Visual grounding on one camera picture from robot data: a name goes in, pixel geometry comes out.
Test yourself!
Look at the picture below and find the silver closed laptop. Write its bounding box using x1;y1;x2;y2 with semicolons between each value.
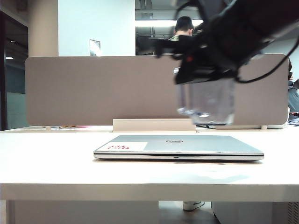
93;134;265;161

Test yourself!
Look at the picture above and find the pink paper sheet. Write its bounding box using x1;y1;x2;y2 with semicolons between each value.
58;125;94;129

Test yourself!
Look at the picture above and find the beige desk divider panel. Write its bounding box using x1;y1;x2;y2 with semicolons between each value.
24;53;290;126

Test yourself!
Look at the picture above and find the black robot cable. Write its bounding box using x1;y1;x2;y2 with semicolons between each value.
233;39;299;84

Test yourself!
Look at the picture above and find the person in blue shirt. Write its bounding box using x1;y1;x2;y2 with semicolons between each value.
287;58;299;114

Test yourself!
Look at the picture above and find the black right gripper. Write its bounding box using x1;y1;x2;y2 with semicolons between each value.
155;22;236;85

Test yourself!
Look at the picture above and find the small framed wall notice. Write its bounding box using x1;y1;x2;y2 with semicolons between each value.
89;39;101;57

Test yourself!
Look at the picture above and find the clear grey plastic water cup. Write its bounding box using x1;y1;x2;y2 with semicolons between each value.
176;79;235;126

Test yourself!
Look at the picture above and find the dark glass door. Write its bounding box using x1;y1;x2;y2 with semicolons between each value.
0;11;29;131

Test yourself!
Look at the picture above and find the white red laptop sticker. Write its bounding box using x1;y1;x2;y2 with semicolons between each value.
104;141;148;151

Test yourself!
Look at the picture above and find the white sneaker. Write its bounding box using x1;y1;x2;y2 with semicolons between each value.
183;201;206;212

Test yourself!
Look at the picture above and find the long white ceiling light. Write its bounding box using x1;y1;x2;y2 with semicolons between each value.
135;20;204;27

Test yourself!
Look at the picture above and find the person in green shirt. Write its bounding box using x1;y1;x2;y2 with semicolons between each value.
168;15;195;42

